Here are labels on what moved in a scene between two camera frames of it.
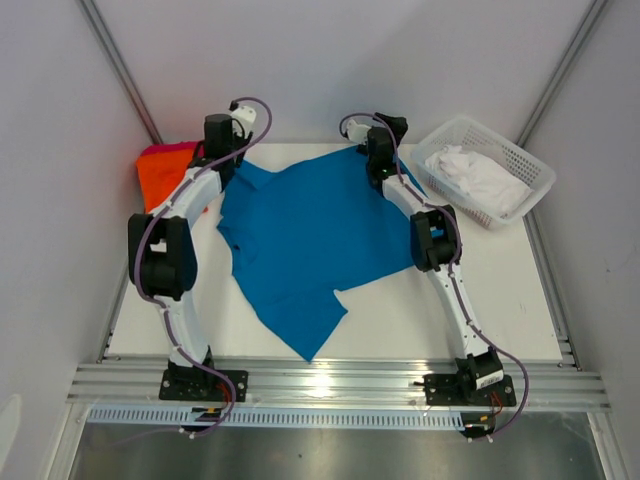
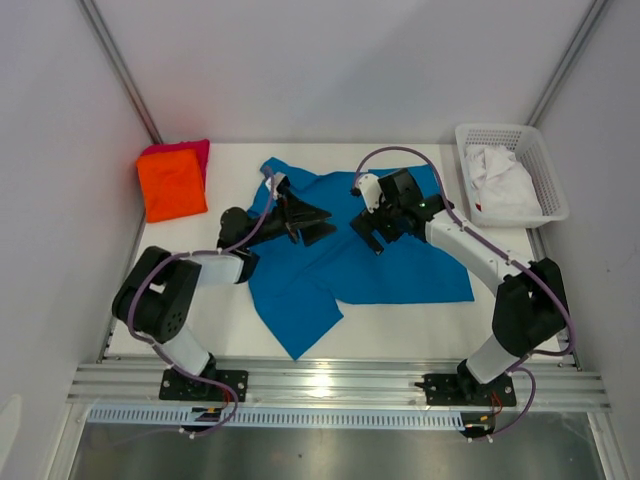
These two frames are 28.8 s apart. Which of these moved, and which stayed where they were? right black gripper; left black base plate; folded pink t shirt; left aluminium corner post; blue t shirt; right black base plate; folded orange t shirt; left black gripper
Moved: left black gripper; blue t shirt; right black gripper
Stayed: left black base plate; left aluminium corner post; right black base plate; folded pink t shirt; folded orange t shirt
